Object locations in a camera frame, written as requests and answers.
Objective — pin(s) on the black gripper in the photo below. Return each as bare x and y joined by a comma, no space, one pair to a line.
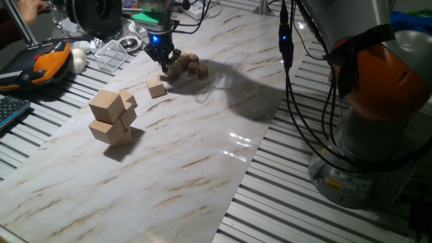
160,42

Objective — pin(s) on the aluminium frame profile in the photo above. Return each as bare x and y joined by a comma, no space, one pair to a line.
263,6

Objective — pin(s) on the grey metal stand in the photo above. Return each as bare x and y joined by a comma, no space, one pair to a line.
59,23

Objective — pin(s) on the small wooden cube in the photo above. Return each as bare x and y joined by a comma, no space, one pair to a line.
187,53
194,58
192,68
203,71

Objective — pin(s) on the person's left forearm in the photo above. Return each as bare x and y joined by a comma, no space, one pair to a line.
8,30

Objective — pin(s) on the white egg-shaped object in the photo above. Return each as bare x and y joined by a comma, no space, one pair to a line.
78,60

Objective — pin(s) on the orange black teach pendant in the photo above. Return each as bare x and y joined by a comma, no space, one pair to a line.
47,64

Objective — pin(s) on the clear plastic box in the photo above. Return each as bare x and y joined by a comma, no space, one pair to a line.
111,55

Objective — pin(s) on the white power strip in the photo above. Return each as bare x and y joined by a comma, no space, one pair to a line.
199,11

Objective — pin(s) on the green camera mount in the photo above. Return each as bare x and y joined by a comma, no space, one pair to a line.
145,18

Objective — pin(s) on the slanted metal pole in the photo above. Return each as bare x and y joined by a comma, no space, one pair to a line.
20,22

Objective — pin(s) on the blue bag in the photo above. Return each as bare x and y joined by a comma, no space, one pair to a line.
411,23

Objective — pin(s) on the white plug adapter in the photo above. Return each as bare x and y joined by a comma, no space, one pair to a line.
84,45

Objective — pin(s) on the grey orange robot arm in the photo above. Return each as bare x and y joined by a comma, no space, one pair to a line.
381,84

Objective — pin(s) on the person's left hand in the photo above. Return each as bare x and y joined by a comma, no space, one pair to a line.
32,10

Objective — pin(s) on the black filament spool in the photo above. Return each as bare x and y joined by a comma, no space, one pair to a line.
94,17

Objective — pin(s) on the marble pattern mat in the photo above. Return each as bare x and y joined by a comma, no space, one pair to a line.
202,168

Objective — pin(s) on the black keyboard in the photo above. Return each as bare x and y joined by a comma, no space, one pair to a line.
11,109

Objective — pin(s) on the white round device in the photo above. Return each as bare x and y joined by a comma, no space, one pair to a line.
136,30

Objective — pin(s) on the large wooden cube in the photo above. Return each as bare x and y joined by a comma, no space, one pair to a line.
156,87
104,106
175,71
185,62
130,98
130,116
104,133

